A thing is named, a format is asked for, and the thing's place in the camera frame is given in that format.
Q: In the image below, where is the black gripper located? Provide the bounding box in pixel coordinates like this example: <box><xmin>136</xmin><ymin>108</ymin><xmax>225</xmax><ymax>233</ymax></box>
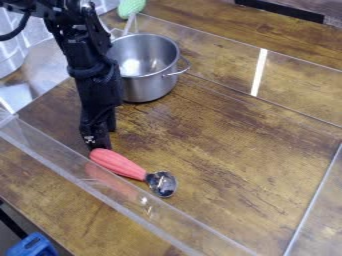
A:
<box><xmin>68</xmin><ymin>59</ymin><xmax>122</xmax><ymax>150</ymax></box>

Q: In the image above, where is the pink handled metal spoon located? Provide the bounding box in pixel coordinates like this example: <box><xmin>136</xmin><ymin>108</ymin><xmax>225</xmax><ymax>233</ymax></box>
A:
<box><xmin>89</xmin><ymin>148</ymin><xmax>177</xmax><ymax>198</ymax></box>

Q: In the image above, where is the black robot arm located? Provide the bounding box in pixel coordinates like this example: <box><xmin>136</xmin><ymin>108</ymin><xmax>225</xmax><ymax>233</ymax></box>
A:
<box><xmin>0</xmin><ymin>0</ymin><xmax>122</xmax><ymax>150</ymax></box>

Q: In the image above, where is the stainless steel pot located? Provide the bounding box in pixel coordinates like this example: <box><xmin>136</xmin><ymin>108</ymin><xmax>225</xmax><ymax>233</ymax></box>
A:
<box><xmin>108</xmin><ymin>33</ymin><xmax>191</xmax><ymax>103</ymax></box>

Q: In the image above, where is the white patterned curtain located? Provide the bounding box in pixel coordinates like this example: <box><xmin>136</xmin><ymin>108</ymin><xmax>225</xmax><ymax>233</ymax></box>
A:
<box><xmin>0</xmin><ymin>0</ymin><xmax>120</xmax><ymax>80</ymax></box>

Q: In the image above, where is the green textured object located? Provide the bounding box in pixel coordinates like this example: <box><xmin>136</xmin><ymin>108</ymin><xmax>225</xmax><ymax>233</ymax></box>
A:
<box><xmin>117</xmin><ymin>0</ymin><xmax>147</xmax><ymax>19</ymax></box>

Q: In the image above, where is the clear acrylic barrier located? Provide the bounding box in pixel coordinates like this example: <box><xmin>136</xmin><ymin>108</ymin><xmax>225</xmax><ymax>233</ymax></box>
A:
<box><xmin>0</xmin><ymin>115</ymin><xmax>253</xmax><ymax>256</ymax></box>

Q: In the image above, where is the blue plastic crate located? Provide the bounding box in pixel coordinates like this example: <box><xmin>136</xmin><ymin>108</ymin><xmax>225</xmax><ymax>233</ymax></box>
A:
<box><xmin>5</xmin><ymin>232</ymin><xmax>58</xmax><ymax>256</ymax></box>

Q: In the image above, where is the black bar on table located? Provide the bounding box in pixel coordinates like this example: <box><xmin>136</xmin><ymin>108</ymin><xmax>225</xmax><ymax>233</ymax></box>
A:
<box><xmin>233</xmin><ymin>0</ymin><xmax>324</xmax><ymax>24</ymax></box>

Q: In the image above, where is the black cable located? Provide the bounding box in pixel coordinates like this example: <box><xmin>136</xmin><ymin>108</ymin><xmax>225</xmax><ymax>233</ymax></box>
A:
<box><xmin>0</xmin><ymin>9</ymin><xmax>32</xmax><ymax>42</ymax></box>

